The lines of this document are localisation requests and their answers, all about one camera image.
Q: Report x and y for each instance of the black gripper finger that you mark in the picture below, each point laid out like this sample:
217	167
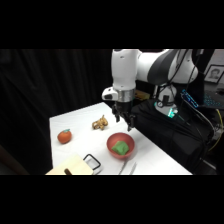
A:
130	123
117	117

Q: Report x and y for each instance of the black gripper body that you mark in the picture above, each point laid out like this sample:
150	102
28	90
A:
122	108

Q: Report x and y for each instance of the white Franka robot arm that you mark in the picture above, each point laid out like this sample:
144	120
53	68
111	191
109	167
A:
125	70

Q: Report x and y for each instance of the pink bowl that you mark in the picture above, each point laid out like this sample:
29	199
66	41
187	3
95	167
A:
113	138

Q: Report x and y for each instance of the brown plush animal toy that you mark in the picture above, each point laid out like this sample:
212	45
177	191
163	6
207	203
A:
99	124

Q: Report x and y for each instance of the yellow wrist connector block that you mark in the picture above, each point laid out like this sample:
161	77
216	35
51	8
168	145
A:
140	95

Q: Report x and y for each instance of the black cloth covered stand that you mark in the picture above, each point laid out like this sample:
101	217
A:
166	136

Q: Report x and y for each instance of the green status light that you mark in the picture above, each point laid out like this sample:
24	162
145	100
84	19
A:
171	112

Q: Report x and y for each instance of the orange tomato toy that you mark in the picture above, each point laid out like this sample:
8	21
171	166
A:
64	136

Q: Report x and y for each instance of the light wooden board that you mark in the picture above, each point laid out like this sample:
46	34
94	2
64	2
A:
71	165

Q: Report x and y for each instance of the small brown peg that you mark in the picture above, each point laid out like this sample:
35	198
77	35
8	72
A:
68	171

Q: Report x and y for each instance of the backlit keyboard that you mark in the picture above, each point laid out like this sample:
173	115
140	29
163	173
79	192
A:
210	99

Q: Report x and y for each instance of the black curtain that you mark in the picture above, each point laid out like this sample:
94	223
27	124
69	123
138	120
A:
36	93

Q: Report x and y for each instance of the framed portrait picture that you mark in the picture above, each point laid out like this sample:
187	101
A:
214	74

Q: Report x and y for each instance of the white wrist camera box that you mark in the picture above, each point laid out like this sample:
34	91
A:
109	94

